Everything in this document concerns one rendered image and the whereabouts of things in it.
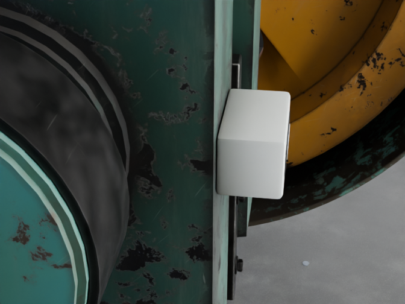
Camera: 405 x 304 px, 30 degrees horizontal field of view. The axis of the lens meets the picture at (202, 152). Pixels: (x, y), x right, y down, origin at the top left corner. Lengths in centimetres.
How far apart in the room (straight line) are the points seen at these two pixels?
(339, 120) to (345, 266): 156
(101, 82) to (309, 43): 61
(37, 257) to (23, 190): 3
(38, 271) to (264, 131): 16
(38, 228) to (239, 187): 16
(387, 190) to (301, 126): 195
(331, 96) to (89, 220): 69
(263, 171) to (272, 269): 205
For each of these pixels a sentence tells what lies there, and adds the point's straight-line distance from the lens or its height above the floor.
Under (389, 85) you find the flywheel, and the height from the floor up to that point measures 114.
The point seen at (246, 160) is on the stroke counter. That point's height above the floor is 132.
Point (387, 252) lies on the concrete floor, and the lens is 262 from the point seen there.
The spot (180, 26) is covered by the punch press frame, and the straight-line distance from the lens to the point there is 40.
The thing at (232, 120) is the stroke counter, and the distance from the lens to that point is 45.
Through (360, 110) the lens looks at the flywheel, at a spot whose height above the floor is 111.
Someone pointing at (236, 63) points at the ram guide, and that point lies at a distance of 70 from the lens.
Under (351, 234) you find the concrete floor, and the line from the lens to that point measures 268.
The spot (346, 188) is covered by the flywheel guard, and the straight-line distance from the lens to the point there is 101.
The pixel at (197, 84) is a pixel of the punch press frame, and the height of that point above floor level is 137.
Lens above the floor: 154
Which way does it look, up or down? 30 degrees down
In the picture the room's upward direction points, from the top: straight up
